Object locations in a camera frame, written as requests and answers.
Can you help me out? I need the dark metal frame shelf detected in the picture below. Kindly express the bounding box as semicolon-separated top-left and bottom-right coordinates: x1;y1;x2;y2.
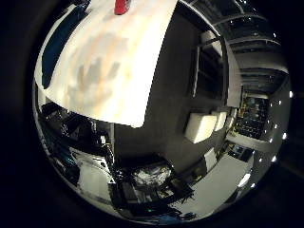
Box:
190;35;230;103

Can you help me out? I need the red spray bottle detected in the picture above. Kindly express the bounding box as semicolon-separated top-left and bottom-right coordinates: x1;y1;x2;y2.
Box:
113;0;133;16

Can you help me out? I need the blue cloth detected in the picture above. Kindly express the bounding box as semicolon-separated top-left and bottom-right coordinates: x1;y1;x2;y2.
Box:
41;5;90;90

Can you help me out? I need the white cube box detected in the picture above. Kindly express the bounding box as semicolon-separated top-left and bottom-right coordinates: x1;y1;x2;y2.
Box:
211;110;228;133
184;112;219;144

